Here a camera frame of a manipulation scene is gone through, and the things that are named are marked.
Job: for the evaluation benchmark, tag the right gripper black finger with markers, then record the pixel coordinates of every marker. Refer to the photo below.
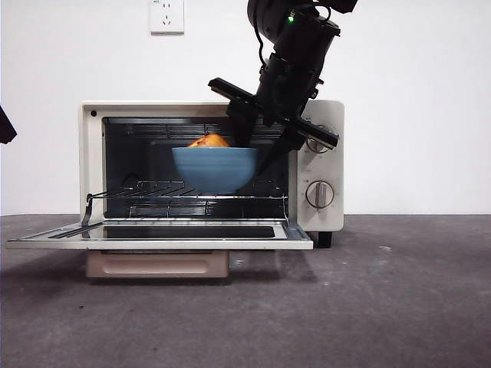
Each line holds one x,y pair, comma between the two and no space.
282,147
243,126

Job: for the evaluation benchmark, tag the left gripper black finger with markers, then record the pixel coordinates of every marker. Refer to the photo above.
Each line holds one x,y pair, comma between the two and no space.
5,128

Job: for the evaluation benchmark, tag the red yellow apple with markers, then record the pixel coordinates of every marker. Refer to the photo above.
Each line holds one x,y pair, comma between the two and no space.
209,141

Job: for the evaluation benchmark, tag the blue ribbed bowl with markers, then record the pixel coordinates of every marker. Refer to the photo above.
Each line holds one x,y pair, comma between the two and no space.
215,168

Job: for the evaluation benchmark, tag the cream Toshiba toaster oven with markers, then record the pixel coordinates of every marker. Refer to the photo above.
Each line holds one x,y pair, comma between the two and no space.
326,172

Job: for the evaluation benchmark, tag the beige temperature knob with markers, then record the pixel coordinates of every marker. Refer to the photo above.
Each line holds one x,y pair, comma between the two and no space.
316,145

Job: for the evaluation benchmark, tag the beige timer knob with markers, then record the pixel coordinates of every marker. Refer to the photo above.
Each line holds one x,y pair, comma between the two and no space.
320,194

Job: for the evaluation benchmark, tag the white wall socket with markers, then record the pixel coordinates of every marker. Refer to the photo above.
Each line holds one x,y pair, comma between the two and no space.
166,19

